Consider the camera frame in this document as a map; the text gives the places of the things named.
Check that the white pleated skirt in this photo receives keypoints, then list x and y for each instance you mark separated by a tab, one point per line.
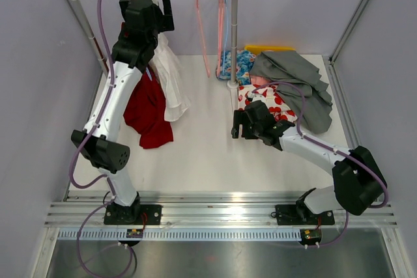
167	67

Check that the pink skirt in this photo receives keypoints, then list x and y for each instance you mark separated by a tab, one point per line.
258	80

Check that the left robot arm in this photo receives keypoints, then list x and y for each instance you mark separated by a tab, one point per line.
143	21

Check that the yellow plastic bin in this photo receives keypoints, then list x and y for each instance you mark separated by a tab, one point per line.
257	49

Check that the red poppy print skirt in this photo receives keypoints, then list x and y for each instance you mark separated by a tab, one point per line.
274	102

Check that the dark red skirt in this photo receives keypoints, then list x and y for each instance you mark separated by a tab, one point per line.
145	110

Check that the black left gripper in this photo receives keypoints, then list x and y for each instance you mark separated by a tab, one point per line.
164	23

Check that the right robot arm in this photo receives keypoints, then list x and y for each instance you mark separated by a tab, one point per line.
357	179

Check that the pink wire hanger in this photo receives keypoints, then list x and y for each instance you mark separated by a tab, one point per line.
220	34

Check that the grey skirt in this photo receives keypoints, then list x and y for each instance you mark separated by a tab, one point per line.
300	86

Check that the blue wire hanger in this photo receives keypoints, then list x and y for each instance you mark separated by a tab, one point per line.
225	31

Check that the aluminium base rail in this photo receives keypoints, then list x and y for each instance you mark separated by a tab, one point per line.
181	217

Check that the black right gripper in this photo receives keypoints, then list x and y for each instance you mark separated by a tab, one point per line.
241	117

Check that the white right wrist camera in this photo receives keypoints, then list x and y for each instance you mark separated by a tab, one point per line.
255	96

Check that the pink hanger of grey skirt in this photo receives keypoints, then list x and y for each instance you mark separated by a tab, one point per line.
202	39

